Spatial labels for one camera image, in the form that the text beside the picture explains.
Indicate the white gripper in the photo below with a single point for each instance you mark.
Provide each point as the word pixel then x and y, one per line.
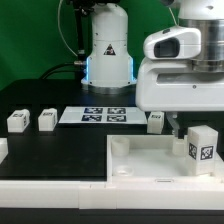
pixel 172 86

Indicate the white square tabletop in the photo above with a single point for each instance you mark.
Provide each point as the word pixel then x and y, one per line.
pixel 158 158

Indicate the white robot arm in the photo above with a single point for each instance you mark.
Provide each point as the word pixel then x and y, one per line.
pixel 110 68

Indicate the white AprilTag sheet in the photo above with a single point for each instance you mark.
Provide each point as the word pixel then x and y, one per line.
pixel 104 115

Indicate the white U-shaped obstacle fence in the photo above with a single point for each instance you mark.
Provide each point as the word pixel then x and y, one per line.
pixel 112 194

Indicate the black camera pole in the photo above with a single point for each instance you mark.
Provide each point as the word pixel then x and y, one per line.
pixel 82 8

